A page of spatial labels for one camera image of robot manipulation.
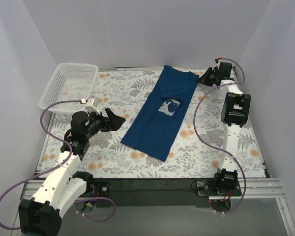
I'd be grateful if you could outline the blue t shirt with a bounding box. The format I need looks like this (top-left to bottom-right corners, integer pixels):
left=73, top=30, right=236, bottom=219
left=121, top=65, right=199, bottom=161

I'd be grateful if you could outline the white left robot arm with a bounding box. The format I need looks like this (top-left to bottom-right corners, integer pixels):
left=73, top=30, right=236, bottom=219
left=19, top=108, right=126, bottom=236

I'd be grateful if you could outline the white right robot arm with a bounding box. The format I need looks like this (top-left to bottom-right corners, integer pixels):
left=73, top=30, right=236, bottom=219
left=198, top=58, right=251, bottom=196

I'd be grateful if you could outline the white plastic basket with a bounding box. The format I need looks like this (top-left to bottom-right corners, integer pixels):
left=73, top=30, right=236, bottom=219
left=38, top=63, right=98, bottom=110

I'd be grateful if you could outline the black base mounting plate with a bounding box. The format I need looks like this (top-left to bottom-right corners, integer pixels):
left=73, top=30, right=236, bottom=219
left=81, top=178, right=242, bottom=211

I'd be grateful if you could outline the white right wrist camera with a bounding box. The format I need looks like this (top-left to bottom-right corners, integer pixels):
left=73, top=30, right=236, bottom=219
left=212, top=57, right=223, bottom=73

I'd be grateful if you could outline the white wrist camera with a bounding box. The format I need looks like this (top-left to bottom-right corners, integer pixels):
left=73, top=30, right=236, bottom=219
left=212, top=57, right=223, bottom=73
left=80, top=97, right=100, bottom=115

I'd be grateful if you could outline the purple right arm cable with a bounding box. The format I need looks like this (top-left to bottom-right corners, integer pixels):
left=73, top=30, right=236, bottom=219
left=194, top=58, right=247, bottom=215

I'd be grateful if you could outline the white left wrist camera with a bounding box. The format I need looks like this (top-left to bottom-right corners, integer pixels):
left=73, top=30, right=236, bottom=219
left=80, top=97, right=100, bottom=115

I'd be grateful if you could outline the aluminium frame rail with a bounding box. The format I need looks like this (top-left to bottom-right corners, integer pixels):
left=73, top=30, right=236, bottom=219
left=21, top=178, right=286, bottom=200

